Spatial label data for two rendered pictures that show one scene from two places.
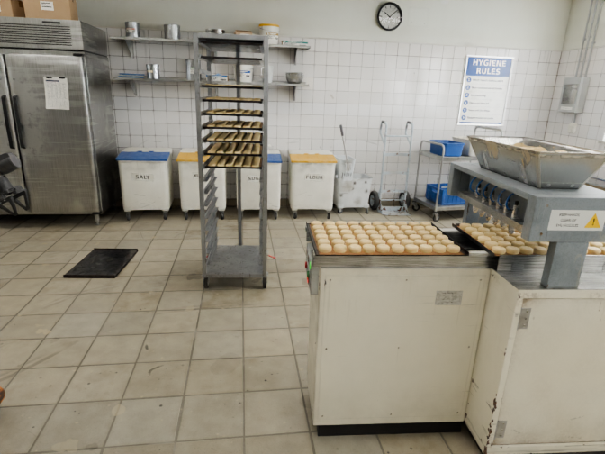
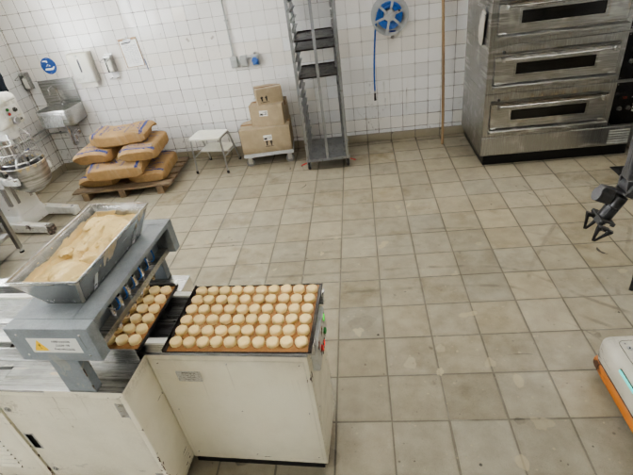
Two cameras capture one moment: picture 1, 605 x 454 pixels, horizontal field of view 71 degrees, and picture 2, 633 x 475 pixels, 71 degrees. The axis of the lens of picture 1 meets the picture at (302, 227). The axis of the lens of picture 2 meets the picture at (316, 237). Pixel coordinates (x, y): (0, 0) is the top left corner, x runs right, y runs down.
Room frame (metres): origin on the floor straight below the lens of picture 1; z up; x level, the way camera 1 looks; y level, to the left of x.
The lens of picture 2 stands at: (2.98, 0.40, 2.15)
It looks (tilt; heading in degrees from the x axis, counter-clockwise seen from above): 33 degrees down; 197
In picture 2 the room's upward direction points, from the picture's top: 8 degrees counter-clockwise
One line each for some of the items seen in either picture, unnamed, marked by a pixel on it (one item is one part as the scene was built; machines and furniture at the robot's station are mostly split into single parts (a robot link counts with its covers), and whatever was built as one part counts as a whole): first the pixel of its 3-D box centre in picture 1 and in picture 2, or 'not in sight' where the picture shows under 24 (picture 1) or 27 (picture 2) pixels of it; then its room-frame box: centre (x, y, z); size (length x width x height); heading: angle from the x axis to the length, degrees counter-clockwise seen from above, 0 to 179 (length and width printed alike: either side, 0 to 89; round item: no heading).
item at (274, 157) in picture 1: (257, 183); not in sight; (5.17, 0.56, 0.38); 0.64 x 0.54 x 0.77; 8
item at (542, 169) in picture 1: (527, 159); (91, 252); (1.77, -0.91, 1.25); 0.56 x 0.29 x 0.14; 5
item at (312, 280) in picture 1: (311, 267); (318, 337); (1.70, -0.05, 0.77); 0.24 x 0.04 x 0.14; 5
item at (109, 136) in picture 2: not in sight; (122, 134); (-1.40, -3.09, 0.62); 0.72 x 0.42 x 0.17; 105
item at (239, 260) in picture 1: (236, 164); not in sight; (3.29, 0.53, 0.93); 0.64 x 0.51 x 1.78; 5
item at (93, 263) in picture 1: (103, 262); not in sight; (3.42, 1.71, 0.02); 0.60 x 0.40 x 0.03; 4
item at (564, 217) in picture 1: (516, 215); (113, 297); (1.77, -0.91, 1.01); 0.72 x 0.33 x 0.34; 5
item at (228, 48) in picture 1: (234, 47); not in sight; (3.30, 0.53, 1.77); 0.60 x 0.40 x 0.01; 5
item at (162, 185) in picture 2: not in sight; (135, 178); (-1.37, -3.14, 0.06); 1.20 x 0.80 x 0.11; 101
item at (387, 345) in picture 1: (388, 331); (251, 384); (1.73, -0.41, 0.45); 0.70 x 0.34 x 0.90; 95
